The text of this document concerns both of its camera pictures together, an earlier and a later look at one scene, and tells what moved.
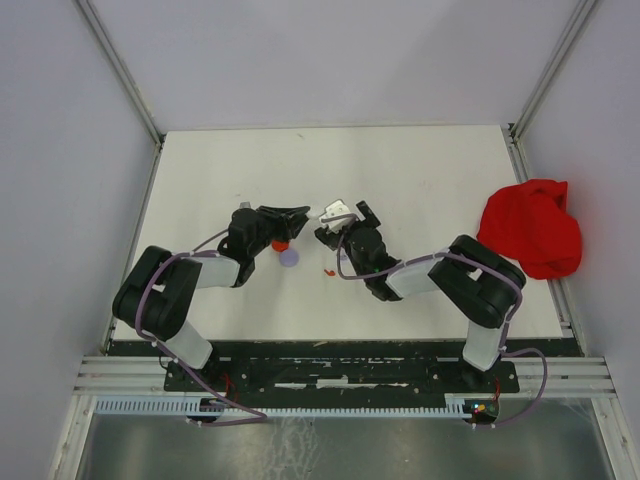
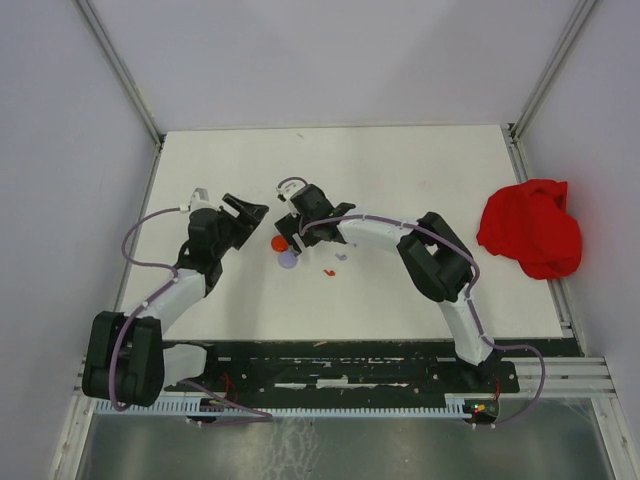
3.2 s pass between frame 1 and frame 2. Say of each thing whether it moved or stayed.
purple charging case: stayed
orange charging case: stayed
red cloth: stayed
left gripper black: moved
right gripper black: moved
